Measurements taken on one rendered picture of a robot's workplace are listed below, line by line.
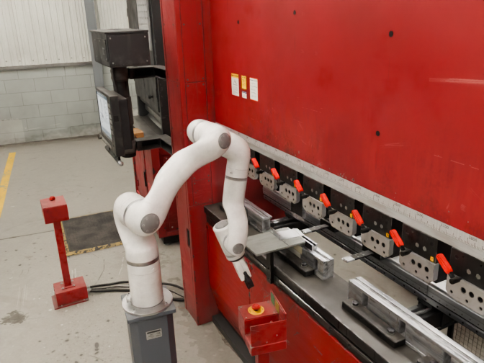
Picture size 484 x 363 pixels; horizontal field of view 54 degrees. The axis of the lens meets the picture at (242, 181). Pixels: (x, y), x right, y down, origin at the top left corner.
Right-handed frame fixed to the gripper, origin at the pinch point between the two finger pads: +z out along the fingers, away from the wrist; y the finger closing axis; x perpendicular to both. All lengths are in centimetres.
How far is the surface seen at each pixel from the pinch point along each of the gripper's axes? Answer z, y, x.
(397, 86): -68, 38, 68
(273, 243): -1.5, -17.2, 18.8
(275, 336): 19.8, 14.7, -0.1
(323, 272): 12.6, 1.0, 32.3
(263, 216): 4, -55, 25
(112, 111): -72, -108, -25
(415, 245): -19, 51, 53
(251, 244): -5.0, -20.0, 9.3
